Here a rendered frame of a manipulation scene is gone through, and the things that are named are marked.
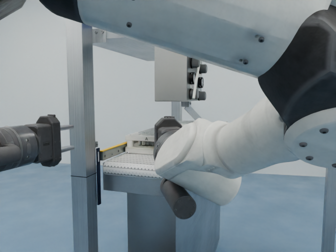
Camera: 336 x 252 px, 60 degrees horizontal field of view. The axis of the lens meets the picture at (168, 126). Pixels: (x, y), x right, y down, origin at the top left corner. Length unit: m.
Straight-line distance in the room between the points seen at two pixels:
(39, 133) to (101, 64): 4.02
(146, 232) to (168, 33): 1.06
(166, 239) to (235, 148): 0.88
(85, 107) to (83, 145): 0.12
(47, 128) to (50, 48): 4.44
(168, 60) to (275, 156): 0.65
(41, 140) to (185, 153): 0.42
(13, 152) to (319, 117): 0.53
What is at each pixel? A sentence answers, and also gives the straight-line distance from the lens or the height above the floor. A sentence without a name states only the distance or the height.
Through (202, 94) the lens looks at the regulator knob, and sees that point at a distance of 1.02.
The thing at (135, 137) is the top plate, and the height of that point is 0.95.
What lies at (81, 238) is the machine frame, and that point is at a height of 0.64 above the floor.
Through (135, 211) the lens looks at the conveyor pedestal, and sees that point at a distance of 1.18.
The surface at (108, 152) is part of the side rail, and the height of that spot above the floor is 0.91.
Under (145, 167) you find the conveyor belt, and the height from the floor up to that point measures 0.88.
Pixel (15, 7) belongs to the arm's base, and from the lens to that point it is 0.29.
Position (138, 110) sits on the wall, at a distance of 4.46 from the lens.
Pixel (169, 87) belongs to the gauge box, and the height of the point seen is 1.14.
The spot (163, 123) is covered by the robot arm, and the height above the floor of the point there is 1.06.
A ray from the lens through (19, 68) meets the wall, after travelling 5.43.
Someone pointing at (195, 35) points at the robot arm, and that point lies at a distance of 0.17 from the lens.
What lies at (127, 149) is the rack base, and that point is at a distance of 1.17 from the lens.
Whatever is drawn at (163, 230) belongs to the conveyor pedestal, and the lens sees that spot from 1.16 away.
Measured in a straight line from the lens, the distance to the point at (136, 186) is 1.03.
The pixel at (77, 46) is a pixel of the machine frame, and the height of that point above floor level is 1.27.
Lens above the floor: 1.12
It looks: 6 degrees down
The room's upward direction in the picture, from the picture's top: straight up
